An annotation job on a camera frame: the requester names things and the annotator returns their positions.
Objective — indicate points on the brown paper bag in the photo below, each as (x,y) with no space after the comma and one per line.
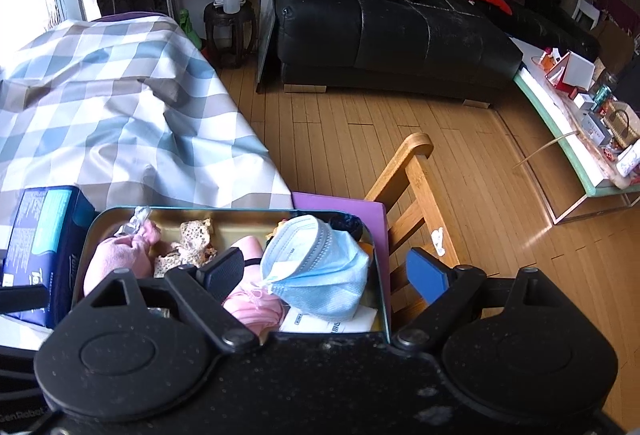
(615,45)

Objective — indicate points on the magenta paper bag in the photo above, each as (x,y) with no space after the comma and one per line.
(620,10)

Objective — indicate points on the white floral bottle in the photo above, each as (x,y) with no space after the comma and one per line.
(630,162)

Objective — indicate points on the blue face mask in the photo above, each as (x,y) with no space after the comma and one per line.
(320,275)

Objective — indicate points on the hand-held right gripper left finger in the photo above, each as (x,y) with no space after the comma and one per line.
(225,272)

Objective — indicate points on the teal can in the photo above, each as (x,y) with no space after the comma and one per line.
(602,96)

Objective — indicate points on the checkered blue beige tablecloth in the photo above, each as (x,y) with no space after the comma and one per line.
(125,115)

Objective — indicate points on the dark leaning panel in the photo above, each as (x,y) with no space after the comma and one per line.
(265,45)

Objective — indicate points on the dark wooden stool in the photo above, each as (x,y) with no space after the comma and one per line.
(245,17)

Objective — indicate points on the black leather sofa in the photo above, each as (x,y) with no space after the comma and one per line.
(400,40)

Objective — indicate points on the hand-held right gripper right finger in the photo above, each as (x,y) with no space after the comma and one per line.
(427,275)

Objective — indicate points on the blue tissue pack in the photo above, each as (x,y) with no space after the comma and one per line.
(45,235)

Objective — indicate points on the black bag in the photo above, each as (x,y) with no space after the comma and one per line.
(630,85)

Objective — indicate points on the wooden chair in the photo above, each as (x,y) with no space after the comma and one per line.
(422,195)

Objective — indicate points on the white paper packet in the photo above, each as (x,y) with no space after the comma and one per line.
(350,320)

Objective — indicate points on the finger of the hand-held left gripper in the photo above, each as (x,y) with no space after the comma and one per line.
(25,299)

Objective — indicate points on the white and red box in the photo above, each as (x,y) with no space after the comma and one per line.
(577,70)

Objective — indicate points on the gold metal tin tray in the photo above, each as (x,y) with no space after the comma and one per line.
(245,225)

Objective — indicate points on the woven basket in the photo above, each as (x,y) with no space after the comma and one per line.
(622,125)

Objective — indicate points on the green plastic figure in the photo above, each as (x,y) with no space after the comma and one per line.
(187,27)

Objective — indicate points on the beige lace sachet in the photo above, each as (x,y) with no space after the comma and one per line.
(192,235)

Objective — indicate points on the glass coffee table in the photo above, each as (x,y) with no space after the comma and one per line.
(555,125)

